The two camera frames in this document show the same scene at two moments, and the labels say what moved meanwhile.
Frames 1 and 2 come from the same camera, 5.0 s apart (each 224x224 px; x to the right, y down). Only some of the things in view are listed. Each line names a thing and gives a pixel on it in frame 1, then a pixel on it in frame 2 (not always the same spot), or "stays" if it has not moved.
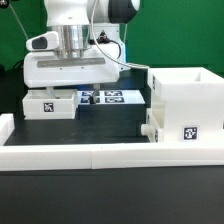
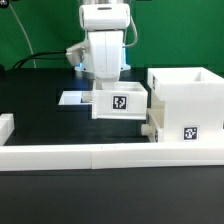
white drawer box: [50, 104] to [120, 100]
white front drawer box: [155, 122] stays
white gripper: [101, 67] to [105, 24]
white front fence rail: [76, 157] stays
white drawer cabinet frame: [193, 103] stays
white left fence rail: [7, 126] stays
